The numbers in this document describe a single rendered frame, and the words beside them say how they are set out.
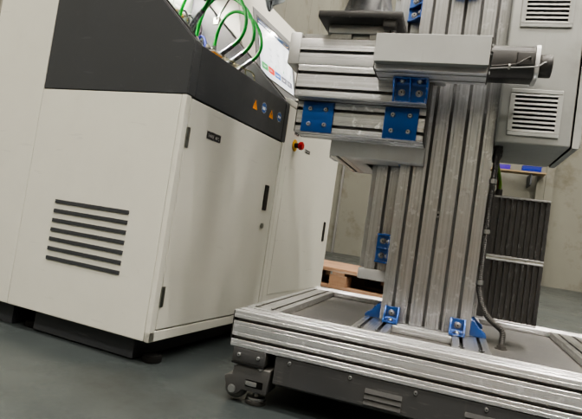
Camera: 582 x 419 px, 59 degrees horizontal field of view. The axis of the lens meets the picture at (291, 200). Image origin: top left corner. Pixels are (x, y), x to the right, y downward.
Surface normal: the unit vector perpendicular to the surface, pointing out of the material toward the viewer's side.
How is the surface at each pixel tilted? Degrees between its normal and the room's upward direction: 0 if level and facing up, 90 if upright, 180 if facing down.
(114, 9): 90
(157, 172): 90
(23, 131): 90
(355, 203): 90
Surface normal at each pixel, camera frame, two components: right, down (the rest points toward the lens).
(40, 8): -0.39, -0.10
